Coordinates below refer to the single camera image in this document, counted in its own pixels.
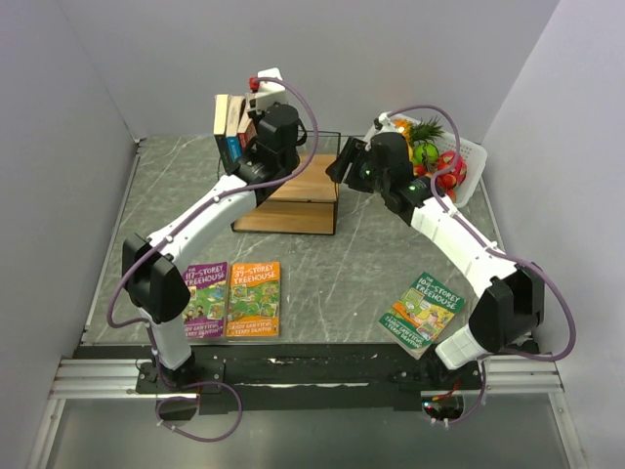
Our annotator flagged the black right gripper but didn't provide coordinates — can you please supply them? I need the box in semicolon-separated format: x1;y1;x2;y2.
324;137;389;195

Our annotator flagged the red 13-storey treehouse book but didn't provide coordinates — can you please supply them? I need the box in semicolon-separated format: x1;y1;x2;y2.
237;98;256;151

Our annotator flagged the blue comic cover book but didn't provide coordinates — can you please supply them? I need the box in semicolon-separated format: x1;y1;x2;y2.
226;95;245;162

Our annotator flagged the dark grey cover book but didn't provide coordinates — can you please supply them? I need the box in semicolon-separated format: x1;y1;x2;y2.
213;94;232;174

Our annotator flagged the orange 39-storey treehouse book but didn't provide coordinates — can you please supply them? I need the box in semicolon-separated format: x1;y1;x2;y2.
226;261;281;339

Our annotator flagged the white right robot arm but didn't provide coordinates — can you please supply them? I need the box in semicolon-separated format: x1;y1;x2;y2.
326;132;545;390

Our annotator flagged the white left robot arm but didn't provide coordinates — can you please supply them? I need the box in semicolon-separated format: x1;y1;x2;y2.
121;104;304;393

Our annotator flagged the wooden two-tier metal shelf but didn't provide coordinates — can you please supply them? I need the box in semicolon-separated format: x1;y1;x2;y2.
232;131;341;235

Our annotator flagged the green apple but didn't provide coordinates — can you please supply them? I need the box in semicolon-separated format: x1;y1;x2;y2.
413;142;439;165

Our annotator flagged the pink dragon fruit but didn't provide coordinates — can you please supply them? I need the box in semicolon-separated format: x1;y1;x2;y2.
436;150;467;190

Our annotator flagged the white plastic fruit basket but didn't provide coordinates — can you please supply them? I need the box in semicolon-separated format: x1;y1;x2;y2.
364;112;487;208

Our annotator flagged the green 104-storey treehouse book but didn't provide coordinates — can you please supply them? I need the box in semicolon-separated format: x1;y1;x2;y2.
379;272;465;360

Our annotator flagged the purple 117-storey treehouse book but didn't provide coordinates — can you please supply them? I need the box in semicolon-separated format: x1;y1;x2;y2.
183;262;229;340

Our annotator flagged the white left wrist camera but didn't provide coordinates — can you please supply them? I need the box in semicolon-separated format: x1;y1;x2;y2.
246;67;288;113

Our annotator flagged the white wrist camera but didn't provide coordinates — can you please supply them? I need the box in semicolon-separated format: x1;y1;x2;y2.
246;67;288;113
373;112;397;136

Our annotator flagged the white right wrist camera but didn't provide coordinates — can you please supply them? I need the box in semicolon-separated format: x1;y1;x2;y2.
373;112;397;136

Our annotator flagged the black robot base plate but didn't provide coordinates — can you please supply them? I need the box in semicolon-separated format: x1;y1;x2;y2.
135;341;484;422

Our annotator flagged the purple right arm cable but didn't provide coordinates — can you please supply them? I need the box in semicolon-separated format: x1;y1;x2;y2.
385;105;577;426

